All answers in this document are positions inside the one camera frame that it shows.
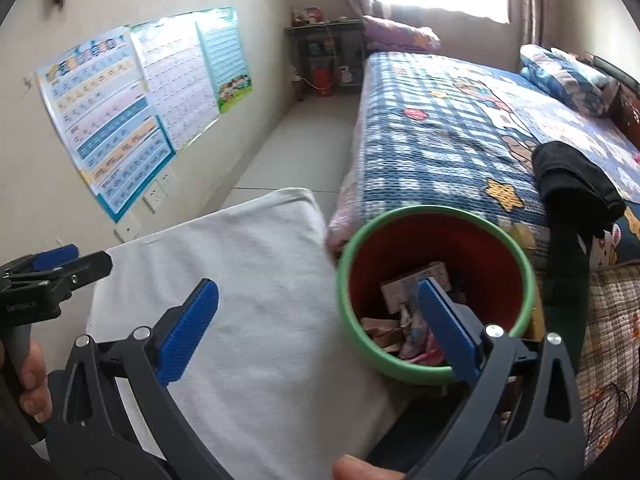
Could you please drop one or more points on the dark wooden headboard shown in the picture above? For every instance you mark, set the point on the dark wooden headboard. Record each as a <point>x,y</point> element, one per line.
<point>625,105</point>

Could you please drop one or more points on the person's left hand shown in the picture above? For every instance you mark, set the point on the person's left hand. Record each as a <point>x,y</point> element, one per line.
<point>35,385</point>

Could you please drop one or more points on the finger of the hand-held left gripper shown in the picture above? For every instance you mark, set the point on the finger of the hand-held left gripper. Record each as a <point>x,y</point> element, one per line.
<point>55,256</point>
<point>80,270</point>

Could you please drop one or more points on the brown plaid bed sheet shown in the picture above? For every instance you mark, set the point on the brown plaid bed sheet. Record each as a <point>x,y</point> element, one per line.
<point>610,360</point>

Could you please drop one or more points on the pink pillow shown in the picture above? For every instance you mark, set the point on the pink pillow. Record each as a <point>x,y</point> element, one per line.
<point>400,34</point>

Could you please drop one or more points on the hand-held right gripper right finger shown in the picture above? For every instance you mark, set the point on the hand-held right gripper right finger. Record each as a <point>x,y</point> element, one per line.
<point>447,330</point>

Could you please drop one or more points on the blue plaid quilted bed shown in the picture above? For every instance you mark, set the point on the blue plaid quilted bed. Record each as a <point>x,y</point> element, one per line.
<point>430,135</point>

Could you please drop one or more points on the red bucket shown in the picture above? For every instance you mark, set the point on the red bucket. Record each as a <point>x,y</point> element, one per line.
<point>321,79</point>

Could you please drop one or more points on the small white wrapper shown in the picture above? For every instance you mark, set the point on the small white wrapper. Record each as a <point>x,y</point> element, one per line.
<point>412,322</point>

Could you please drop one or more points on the dark bedside table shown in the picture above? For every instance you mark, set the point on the dark bedside table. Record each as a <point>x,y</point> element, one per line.
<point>325,55</point>

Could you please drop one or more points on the white wall socket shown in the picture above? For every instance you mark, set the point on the white wall socket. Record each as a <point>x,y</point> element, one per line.
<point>154,194</point>
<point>168,176</point>
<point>129,230</point>

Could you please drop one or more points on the red white box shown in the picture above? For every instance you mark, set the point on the red white box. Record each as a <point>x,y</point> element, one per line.
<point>312,13</point>

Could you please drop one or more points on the person's right hand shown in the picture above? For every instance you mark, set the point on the person's right hand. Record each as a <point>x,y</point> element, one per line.
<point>360,470</point>

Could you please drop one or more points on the pink bed sheet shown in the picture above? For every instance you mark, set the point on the pink bed sheet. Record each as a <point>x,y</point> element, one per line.
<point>342,220</point>

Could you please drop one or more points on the black garment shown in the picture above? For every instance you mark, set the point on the black garment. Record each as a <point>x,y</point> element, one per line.
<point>570,180</point>

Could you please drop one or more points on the alphabet wall poster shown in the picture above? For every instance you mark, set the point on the alphabet wall poster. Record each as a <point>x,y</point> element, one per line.
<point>105,120</point>

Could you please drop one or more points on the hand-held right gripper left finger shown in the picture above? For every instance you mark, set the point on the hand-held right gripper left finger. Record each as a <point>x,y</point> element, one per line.
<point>192,330</point>

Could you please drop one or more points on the red bin with green rim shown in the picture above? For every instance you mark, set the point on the red bin with green rim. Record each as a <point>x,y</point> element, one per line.
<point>475,260</point>

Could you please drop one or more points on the green number wall poster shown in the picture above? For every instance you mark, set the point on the green number wall poster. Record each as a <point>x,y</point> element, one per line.
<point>225,55</point>

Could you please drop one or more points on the blue white folded pillows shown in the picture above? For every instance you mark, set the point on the blue white folded pillows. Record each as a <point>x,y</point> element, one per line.
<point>565,80</point>

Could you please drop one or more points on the pink snack wrapper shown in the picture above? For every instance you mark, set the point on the pink snack wrapper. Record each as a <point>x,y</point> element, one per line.
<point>425,358</point>

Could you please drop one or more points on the white chart wall poster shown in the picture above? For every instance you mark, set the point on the white chart wall poster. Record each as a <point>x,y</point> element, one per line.
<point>175,75</point>

